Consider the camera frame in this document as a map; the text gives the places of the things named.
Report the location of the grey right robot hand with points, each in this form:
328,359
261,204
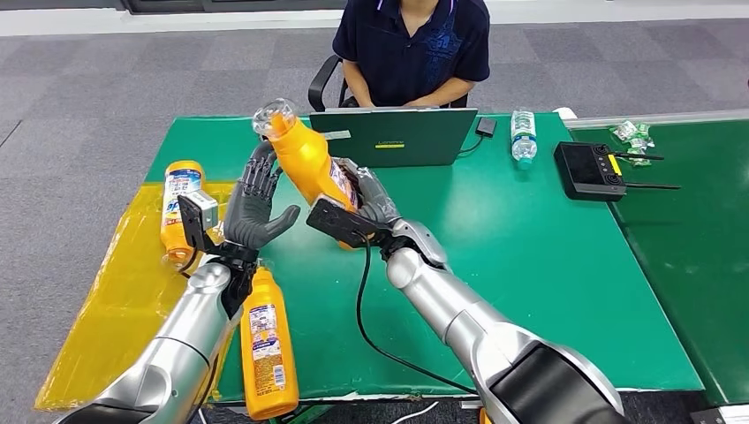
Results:
374,199

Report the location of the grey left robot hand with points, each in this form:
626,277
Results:
251,216

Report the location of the orange bottle with back label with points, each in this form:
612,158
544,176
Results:
268,363
304,158

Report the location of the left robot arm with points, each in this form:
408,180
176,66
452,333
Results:
181,345

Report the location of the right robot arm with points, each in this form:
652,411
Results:
468,327

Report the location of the orange bottle with blue front label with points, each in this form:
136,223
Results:
172,199

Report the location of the clear plastic water bottle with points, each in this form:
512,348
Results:
524,137

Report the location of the orange bottle on floor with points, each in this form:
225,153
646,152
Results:
483,416

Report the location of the dark green laptop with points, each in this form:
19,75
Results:
409,137

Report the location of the black office chair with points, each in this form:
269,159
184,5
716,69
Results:
319,82

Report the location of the small black adapter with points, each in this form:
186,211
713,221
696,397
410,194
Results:
485,127

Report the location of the person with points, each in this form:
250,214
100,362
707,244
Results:
409,52

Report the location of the yellow plastic sheet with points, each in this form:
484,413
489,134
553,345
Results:
117,304

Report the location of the white plastic corner piece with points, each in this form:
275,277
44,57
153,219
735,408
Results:
564,113

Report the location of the black remote controller with antennas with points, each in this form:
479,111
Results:
585,171

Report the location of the green white candy wrapper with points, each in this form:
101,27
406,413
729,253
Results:
639,161
639,144
625,131

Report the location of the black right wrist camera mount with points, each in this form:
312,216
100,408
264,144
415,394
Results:
339,222

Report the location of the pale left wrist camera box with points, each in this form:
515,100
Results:
205,206

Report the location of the black left camera bracket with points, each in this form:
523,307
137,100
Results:
193,231

